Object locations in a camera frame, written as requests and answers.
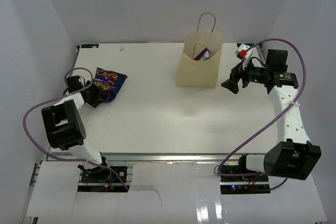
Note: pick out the dark blue Kroks chip bag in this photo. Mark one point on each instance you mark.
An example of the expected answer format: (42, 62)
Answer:
(109, 82)

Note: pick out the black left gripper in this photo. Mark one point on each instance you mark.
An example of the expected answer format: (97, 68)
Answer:
(97, 93)

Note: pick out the green yellow Fox's candy bag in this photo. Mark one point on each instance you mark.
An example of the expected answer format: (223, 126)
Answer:
(205, 56)

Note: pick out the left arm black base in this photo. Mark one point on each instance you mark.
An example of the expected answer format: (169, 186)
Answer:
(103, 182)

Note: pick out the aluminium table front rail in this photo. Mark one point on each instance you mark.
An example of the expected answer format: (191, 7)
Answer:
(165, 157)

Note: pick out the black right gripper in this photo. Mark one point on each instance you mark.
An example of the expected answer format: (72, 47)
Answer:
(237, 74)

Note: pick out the purple snack pouch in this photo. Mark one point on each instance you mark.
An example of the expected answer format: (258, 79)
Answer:
(200, 55)

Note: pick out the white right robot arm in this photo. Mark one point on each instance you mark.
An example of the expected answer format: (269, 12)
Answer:
(294, 156)

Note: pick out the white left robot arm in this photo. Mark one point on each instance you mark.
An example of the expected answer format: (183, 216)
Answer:
(64, 127)

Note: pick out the blue label left corner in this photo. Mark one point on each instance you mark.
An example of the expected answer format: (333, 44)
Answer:
(92, 46)

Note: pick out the beige paper bag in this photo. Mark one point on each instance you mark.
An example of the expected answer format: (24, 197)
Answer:
(200, 74)

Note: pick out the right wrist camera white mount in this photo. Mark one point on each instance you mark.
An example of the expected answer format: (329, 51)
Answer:
(244, 53)

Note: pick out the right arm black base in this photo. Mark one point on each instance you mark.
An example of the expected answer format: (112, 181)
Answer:
(243, 185)

